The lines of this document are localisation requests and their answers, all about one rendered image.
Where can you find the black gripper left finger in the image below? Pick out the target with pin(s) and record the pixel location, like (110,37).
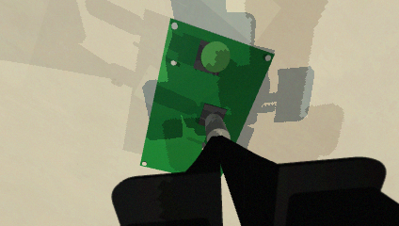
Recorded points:
(194,193)

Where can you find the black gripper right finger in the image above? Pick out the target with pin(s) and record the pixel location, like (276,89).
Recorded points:
(260,189)

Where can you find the green circuit board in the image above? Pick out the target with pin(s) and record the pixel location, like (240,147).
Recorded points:
(206,87)

